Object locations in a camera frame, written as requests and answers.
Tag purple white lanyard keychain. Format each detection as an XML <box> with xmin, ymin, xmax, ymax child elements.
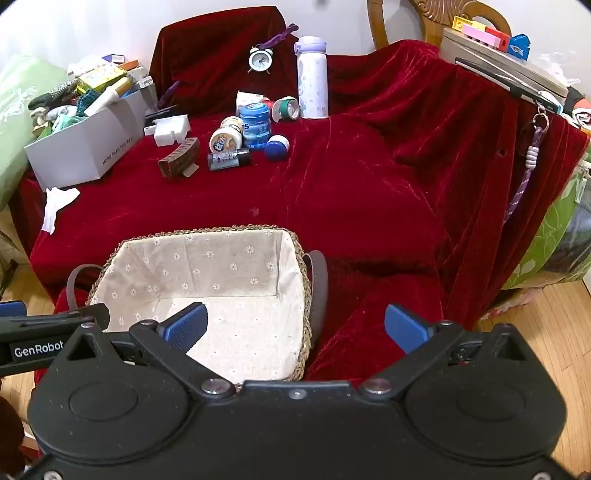
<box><xmin>503</xmin><ymin>106</ymin><xmax>552</xmax><ymax>223</ymax></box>

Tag black flat box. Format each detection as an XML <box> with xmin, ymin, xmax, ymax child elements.
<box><xmin>144</xmin><ymin>104</ymin><xmax>181</xmax><ymax>127</ymax></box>

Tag white purple water bottle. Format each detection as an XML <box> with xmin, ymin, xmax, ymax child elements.
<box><xmin>294</xmin><ymin>36</ymin><xmax>329</xmax><ymax>119</ymax></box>

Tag blue toy block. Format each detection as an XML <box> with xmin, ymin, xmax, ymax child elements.
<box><xmin>508</xmin><ymin>34</ymin><xmax>532</xmax><ymax>60</ymax></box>

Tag blue gum bottle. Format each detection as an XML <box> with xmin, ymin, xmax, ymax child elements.
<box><xmin>239</xmin><ymin>102</ymin><xmax>271</xmax><ymax>149</ymax></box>

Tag white tube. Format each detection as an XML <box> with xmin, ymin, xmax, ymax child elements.
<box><xmin>83</xmin><ymin>85</ymin><xmax>122</xmax><ymax>117</ymax></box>

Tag red velvet cloth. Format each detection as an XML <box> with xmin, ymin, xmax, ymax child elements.
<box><xmin>18</xmin><ymin>6</ymin><xmax>591</xmax><ymax>388</ymax></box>

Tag white cardboard box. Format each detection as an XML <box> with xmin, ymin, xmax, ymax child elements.
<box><xmin>24</xmin><ymin>88</ymin><xmax>155</xmax><ymax>191</ymax></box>

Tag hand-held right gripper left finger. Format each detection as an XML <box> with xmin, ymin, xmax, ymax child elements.
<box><xmin>48</xmin><ymin>302</ymin><xmax>236</xmax><ymax>398</ymax></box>

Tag grey flat case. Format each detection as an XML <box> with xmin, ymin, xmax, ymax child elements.
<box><xmin>438</xmin><ymin>27</ymin><xmax>568</xmax><ymax>112</ymax></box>

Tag green floral bag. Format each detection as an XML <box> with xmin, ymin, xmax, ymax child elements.
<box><xmin>501</xmin><ymin>161</ymin><xmax>591</xmax><ymax>291</ymax></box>

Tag white cup-shaped jar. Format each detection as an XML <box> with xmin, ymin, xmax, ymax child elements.
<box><xmin>235</xmin><ymin>90</ymin><xmax>266</xmax><ymax>116</ymax></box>

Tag white power adapter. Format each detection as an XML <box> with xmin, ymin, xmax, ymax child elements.
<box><xmin>144</xmin><ymin>114</ymin><xmax>191</xmax><ymax>147</ymax></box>

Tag green tape roll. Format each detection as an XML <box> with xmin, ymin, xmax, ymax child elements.
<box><xmin>271</xmin><ymin>97</ymin><xmax>301</xmax><ymax>123</ymax></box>

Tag purple strap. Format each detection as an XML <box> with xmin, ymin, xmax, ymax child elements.
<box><xmin>157</xmin><ymin>80</ymin><xmax>181</xmax><ymax>110</ymax></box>
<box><xmin>256</xmin><ymin>23</ymin><xmax>300</xmax><ymax>51</ymax></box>

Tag small black bottle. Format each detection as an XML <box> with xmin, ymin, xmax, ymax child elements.
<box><xmin>207</xmin><ymin>148</ymin><xmax>252</xmax><ymax>171</ymax></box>

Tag pink toy block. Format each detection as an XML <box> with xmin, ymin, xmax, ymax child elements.
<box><xmin>462</xmin><ymin>24</ymin><xmax>497</xmax><ymax>47</ymax></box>

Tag red toy block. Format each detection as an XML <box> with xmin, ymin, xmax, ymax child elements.
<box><xmin>485</xmin><ymin>27</ymin><xmax>511</xmax><ymax>54</ymax></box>

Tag yellow green carton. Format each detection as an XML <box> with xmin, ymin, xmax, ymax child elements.
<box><xmin>76</xmin><ymin>62</ymin><xmax>127</xmax><ymax>95</ymax></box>

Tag wicker basket with floral liner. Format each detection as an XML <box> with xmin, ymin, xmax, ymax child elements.
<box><xmin>67</xmin><ymin>224</ymin><xmax>329</xmax><ymax>383</ymax></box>

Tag printed yellow white jar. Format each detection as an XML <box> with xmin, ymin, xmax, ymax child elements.
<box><xmin>209</xmin><ymin>128</ymin><xmax>244</xmax><ymax>155</ymax></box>

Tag white crumpled cloth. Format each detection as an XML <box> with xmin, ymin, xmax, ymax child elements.
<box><xmin>41</xmin><ymin>187</ymin><xmax>81</xmax><ymax>234</ymax></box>

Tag white twin-bell alarm clock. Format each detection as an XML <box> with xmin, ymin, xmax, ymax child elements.
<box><xmin>248</xmin><ymin>45</ymin><xmax>273</xmax><ymax>73</ymax></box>

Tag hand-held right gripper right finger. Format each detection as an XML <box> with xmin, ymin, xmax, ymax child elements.
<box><xmin>360</xmin><ymin>305</ymin><xmax>550</xmax><ymax>398</ymax></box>

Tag teal knitted cloth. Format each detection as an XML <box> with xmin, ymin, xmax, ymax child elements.
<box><xmin>74</xmin><ymin>90</ymin><xmax>100</xmax><ymax>118</ymax></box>

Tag green pillow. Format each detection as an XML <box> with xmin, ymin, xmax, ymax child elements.
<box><xmin>0</xmin><ymin>55</ymin><xmax>70</xmax><ymax>208</ymax></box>

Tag light green cloth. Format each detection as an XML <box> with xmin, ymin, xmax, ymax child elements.
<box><xmin>48</xmin><ymin>113</ymin><xmax>90</xmax><ymax>134</ymax></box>

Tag wooden chair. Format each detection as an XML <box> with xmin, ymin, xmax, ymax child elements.
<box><xmin>367</xmin><ymin>0</ymin><xmax>511</xmax><ymax>49</ymax></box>

